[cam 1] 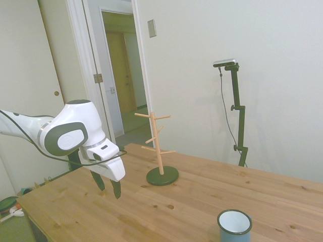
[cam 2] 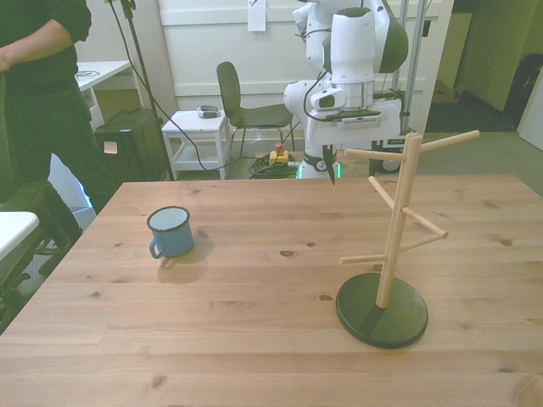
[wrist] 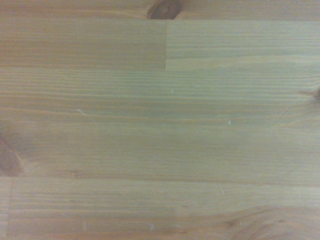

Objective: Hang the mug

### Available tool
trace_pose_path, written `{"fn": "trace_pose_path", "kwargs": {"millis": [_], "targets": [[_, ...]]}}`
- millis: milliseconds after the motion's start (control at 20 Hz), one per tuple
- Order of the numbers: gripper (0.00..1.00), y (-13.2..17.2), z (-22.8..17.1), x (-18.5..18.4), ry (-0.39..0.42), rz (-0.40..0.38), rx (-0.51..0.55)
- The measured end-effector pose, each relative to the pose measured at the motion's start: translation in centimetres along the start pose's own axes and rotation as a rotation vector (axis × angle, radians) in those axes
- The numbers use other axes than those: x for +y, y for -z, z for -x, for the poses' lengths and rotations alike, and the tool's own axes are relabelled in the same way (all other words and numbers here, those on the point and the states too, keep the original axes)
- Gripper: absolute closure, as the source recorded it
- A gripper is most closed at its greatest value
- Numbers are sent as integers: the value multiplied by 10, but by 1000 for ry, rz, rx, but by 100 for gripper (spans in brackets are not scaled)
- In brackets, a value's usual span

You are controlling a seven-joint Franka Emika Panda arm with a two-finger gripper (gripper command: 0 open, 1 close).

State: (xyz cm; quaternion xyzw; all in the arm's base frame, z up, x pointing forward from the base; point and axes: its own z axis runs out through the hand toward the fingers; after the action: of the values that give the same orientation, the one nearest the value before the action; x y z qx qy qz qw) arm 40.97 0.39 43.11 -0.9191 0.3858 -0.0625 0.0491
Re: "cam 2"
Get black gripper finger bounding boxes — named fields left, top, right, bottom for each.
left=322, top=144, right=336, bottom=187
left=328, top=144, right=339, bottom=187

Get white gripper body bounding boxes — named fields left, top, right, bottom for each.
left=305, top=99, right=403, bottom=148

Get blue enamel mug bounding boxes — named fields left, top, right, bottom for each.
left=146, top=205, right=195, bottom=259

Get wooden mug tree black base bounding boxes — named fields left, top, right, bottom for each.
left=334, top=129, right=481, bottom=349

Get white wheeled cart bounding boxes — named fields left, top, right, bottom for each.
left=369, top=136, right=405, bottom=174

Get yellow emergency stop button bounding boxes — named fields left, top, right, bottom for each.
left=269, top=142, right=290, bottom=167

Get white side table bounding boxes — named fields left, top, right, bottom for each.
left=161, top=110, right=232, bottom=181

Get white paper sheet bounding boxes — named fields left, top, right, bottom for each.
left=247, top=0, right=267, bottom=32

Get black case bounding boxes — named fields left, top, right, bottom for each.
left=93, top=108, right=171, bottom=184

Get black tripod stand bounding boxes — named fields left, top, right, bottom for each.
left=108, top=0, right=176, bottom=182

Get white desk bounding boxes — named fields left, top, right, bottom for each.
left=76, top=60, right=133, bottom=124

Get person in dark clothes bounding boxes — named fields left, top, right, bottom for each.
left=0, top=0, right=107, bottom=238

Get black office chair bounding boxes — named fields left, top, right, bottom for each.
left=0, top=177, right=86, bottom=326

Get white table with rounded corner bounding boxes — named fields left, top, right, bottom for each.
left=0, top=210, right=41, bottom=264

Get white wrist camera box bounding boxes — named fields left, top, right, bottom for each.
left=310, top=89, right=349, bottom=112

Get coiled dark cables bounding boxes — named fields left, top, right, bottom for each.
left=249, top=155, right=299, bottom=180

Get aluminium profile post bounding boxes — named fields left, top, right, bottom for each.
left=397, top=0, right=426, bottom=143

